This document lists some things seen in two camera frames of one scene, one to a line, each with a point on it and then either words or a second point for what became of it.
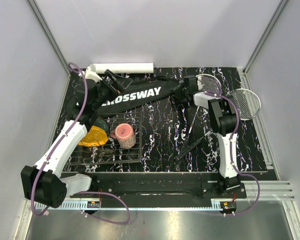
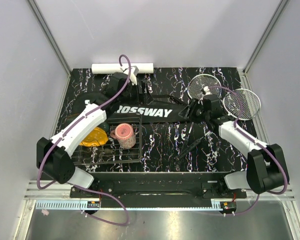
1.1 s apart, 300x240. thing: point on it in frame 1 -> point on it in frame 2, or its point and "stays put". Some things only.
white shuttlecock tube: (124, 68) stays put
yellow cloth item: (96, 136) stays put
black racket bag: (140, 91) -> (161, 111)
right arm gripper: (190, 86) -> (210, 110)
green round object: (102, 123) stays put
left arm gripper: (120, 85) -> (145, 97)
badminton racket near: (205, 83) stays put
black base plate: (166, 189) stays put
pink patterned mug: (125, 134) stays put
